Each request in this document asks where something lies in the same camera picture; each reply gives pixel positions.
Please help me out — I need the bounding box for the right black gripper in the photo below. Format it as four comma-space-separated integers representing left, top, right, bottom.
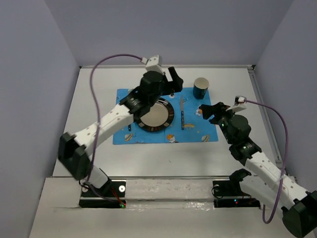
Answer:
201, 102, 237, 144

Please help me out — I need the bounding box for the teal cup cream inside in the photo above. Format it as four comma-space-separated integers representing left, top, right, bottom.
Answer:
193, 77, 210, 100

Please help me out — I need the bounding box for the blue space-print cloth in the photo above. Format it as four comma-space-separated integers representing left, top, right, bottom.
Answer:
113, 87, 218, 145

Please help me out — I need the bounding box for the silver knife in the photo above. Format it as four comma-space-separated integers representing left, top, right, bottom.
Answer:
180, 95, 185, 130

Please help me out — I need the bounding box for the black rimmed cream plate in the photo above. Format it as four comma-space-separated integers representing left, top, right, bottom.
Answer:
135, 98, 175, 132

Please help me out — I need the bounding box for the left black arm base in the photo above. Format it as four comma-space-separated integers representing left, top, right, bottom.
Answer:
78, 179, 126, 209

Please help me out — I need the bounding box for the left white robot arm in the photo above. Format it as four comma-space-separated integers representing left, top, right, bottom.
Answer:
57, 67, 183, 196

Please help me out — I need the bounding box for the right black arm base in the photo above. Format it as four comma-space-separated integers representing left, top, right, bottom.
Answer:
211, 169, 261, 208

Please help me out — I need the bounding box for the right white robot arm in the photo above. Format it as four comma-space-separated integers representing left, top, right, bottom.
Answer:
199, 96, 317, 238

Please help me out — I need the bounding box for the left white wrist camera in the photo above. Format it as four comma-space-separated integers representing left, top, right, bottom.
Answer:
141, 55, 164, 75

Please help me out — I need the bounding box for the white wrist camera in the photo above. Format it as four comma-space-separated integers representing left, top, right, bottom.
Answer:
141, 55, 164, 75
226, 96, 247, 113

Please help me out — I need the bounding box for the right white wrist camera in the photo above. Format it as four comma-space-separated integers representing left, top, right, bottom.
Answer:
226, 96, 247, 113

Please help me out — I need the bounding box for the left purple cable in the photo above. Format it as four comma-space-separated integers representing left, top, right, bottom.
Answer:
85, 54, 123, 206

